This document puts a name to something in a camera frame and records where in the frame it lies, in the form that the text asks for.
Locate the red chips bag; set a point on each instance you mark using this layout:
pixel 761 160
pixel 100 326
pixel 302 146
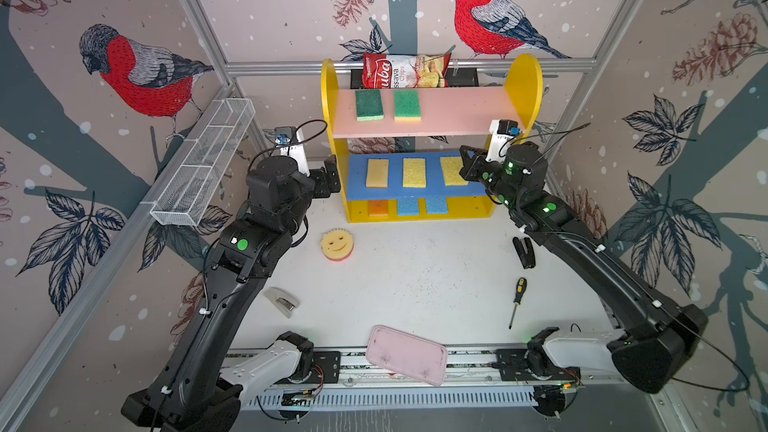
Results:
pixel 382 71

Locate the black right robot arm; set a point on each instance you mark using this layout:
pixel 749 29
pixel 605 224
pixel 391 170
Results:
pixel 659 336

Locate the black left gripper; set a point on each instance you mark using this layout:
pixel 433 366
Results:
pixel 332 173

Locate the pink plastic tray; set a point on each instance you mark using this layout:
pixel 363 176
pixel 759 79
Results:
pixel 408 355

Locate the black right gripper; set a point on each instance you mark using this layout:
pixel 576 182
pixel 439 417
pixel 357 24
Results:
pixel 471 169

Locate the black binder clip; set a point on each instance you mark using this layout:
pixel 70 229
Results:
pixel 525 251

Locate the yellow shelf pink blue boards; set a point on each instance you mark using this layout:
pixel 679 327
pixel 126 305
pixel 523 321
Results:
pixel 449 116

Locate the black yellow screwdriver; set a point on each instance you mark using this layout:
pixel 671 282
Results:
pixel 520 289

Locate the light green sponge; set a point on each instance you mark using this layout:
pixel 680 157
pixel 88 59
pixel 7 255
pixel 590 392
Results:
pixel 407 105

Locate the blue cellulose sponge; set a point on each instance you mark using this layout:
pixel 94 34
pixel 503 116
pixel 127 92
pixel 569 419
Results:
pixel 436 206
pixel 408 207

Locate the orange rectangular sponge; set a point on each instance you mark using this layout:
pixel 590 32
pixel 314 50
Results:
pixel 378 208

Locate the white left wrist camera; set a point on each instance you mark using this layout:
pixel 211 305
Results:
pixel 288 140

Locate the yellow smiley round sponge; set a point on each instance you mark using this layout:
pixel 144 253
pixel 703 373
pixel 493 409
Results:
pixel 337 244

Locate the beige orange-backed sponge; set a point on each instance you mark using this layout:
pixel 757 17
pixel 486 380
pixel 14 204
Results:
pixel 377 173

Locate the dark green scouring sponge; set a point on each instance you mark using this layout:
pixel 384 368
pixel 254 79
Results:
pixel 369 106

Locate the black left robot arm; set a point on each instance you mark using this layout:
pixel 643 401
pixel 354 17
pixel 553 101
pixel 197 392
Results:
pixel 192 393

